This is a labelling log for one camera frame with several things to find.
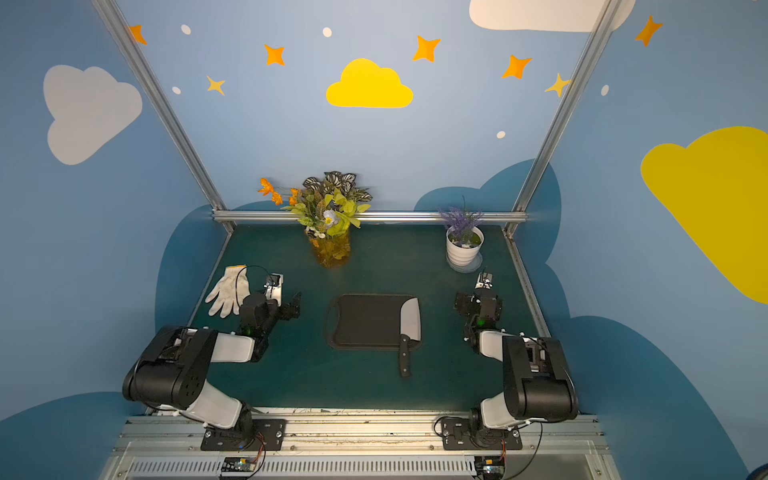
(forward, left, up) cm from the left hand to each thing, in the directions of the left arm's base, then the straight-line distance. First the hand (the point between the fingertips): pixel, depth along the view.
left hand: (283, 287), depth 94 cm
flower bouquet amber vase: (+20, -13, +16) cm, 29 cm away
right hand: (+1, -64, 0) cm, 64 cm away
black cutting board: (-7, -27, -8) cm, 29 cm away
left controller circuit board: (-46, +2, -8) cm, 47 cm away
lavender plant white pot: (+20, -60, +4) cm, 64 cm away
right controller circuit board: (-45, -60, -8) cm, 75 cm away
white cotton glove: (+3, +21, -7) cm, 22 cm away
